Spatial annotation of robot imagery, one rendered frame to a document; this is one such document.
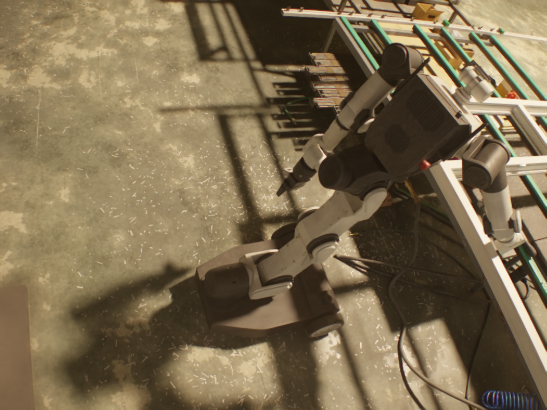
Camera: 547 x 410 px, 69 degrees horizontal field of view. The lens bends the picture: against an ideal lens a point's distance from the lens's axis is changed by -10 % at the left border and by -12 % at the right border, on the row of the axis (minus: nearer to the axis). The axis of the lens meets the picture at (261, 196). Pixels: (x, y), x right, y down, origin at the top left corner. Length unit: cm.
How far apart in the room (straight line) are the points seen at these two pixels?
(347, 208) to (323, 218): 12
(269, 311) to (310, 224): 53
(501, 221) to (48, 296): 198
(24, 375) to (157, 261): 86
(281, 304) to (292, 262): 29
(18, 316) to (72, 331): 27
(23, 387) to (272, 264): 124
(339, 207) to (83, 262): 132
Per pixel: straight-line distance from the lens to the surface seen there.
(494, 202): 151
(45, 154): 279
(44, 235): 246
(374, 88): 156
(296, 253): 192
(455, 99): 150
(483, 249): 180
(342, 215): 169
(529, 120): 268
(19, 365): 216
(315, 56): 327
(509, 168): 227
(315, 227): 177
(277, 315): 212
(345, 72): 323
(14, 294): 228
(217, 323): 205
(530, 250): 202
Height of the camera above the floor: 208
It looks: 52 degrees down
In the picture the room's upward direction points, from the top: 21 degrees clockwise
